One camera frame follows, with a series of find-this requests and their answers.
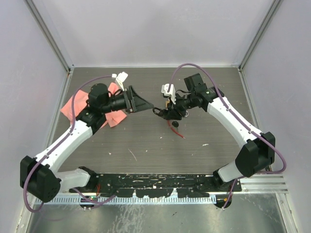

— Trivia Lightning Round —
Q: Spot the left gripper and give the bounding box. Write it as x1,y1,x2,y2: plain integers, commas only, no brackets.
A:
101,85,153,114

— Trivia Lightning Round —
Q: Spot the aluminium frame rail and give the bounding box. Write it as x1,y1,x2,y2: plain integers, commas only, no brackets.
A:
58,173,289,195

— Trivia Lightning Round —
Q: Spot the red cable seal lock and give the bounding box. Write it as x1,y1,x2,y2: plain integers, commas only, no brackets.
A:
167,120,186,139

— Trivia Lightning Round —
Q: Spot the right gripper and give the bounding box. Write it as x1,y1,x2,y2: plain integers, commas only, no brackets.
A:
166,92,196,120

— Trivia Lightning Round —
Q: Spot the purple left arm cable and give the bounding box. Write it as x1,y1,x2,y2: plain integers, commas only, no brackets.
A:
23,74,117,214

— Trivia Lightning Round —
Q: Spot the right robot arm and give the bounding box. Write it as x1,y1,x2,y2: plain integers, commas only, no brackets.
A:
161,73,276,191

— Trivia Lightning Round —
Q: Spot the pink cloth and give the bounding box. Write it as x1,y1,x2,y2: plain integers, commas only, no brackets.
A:
60,82,127,128

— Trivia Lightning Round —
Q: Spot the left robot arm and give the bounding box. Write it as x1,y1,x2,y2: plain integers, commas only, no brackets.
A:
20,83,154,203

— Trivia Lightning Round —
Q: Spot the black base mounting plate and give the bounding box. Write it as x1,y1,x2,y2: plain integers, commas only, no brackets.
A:
77,173,242,198

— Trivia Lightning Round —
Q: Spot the black-headed key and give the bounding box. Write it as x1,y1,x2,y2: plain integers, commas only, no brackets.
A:
172,121,179,128

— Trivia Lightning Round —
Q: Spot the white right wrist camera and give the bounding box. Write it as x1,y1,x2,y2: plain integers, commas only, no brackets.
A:
161,83,176,104

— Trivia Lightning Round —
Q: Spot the slotted cable duct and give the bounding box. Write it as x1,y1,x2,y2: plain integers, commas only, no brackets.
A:
48,195,216,205

